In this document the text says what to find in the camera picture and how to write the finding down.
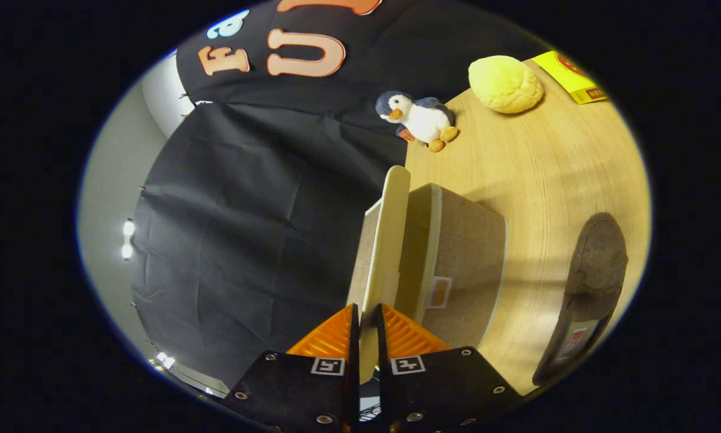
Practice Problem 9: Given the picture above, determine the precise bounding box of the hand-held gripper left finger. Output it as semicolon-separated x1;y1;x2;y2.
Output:
222;304;361;433

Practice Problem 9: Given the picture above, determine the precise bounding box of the blue and white penguin plush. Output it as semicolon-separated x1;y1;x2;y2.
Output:
375;90;459;153

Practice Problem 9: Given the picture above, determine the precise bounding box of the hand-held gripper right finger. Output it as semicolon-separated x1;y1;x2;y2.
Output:
375;304;523;433

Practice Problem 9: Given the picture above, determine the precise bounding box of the beige fabric storage box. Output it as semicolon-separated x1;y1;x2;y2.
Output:
396;183;509;349

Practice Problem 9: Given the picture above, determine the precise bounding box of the brown fuzzy shoe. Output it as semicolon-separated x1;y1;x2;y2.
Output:
532;212;629;386

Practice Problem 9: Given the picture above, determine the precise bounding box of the yellow plush bun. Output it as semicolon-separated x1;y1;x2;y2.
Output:
468;55;544;114

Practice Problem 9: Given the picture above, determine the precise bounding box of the yellow book with red circle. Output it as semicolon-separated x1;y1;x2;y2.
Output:
532;51;609;105

